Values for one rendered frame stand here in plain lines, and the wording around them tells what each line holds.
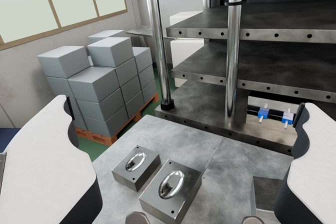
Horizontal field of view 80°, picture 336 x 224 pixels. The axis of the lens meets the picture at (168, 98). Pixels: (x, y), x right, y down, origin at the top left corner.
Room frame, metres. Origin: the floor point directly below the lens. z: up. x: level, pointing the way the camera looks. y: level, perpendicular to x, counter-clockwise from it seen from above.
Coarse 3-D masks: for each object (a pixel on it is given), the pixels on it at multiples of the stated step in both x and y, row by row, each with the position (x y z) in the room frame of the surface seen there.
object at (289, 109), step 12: (252, 96) 0.85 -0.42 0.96; (264, 96) 0.84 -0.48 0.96; (276, 96) 0.83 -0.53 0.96; (288, 96) 0.81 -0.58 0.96; (252, 108) 0.85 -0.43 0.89; (264, 108) 0.82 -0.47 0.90; (276, 108) 0.79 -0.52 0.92; (288, 108) 0.76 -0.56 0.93; (252, 120) 0.85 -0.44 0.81; (264, 120) 0.81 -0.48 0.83; (276, 120) 0.78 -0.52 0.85; (288, 132) 0.74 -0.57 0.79
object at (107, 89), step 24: (72, 48) 2.12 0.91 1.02; (96, 48) 2.10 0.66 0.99; (120, 48) 2.12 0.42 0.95; (144, 48) 2.56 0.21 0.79; (48, 72) 1.99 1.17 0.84; (72, 72) 1.95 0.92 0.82; (96, 72) 1.94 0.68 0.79; (120, 72) 2.04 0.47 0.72; (144, 72) 2.41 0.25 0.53; (72, 96) 1.88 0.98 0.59; (96, 96) 1.70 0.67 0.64; (120, 96) 1.96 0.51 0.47; (144, 96) 2.32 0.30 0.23; (96, 120) 1.76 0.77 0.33; (120, 120) 1.88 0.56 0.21
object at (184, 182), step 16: (160, 176) 0.52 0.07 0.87; (176, 176) 0.52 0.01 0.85; (192, 176) 0.50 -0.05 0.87; (144, 192) 0.46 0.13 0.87; (160, 192) 0.46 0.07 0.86; (176, 192) 0.46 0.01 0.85; (192, 192) 0.45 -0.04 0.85; (144, 208) 0.43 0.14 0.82; (160, 208) 0.40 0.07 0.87; (176, 208) 0.39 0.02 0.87
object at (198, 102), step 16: (192, 80) 1.48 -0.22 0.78; (176, 96) 1.26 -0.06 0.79; (192, 96) 1.23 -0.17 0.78; (208, 96) 1.20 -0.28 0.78; (224, 96) 1.17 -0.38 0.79; (240, 96) 1.14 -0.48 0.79; (160, 112) 1.10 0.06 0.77; (176, 112) 1.06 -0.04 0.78; (192, 112) 1.03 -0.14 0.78; (208, 112) 1.01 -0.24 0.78; (224, 112) 0.99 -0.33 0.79; (240, 112) 0.97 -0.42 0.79; (208, 128) 0.90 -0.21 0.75; (224, 128) 0.85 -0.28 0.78; (240, 128) 0.83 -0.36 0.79; (256, 128) 0.81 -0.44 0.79; (256, 144) 0.75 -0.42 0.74; (272, 144) 0.70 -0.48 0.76; (288, 144) 0.67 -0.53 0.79
